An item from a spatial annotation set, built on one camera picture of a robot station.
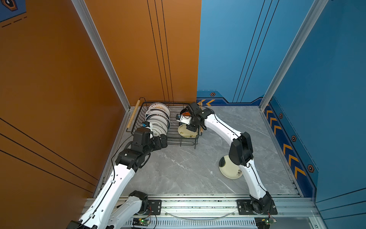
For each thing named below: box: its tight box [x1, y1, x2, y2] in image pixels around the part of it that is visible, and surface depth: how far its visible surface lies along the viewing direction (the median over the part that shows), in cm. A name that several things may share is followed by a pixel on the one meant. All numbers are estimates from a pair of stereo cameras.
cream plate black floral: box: [218, 155, 244, 180], surface depth 86 cm
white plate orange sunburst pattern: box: [147, 102, 172, 114], surface depth 104 cm
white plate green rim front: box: [149, 120, 168, 137], surface depth 94 cm
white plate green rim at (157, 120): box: [144, 113, 171, 129], surface depth 97 cm
